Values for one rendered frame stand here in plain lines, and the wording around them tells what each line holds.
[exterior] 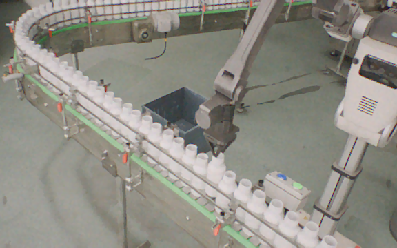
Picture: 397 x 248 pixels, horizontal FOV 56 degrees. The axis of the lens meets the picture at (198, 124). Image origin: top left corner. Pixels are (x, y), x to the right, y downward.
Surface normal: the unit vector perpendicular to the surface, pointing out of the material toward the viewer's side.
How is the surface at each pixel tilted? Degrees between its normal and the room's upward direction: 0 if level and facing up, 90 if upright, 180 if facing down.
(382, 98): 90
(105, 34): 90
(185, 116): 90
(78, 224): 0
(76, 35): 90
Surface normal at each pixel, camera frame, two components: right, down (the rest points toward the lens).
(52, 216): 0.08, -0.81
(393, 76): -0.68, 0.37
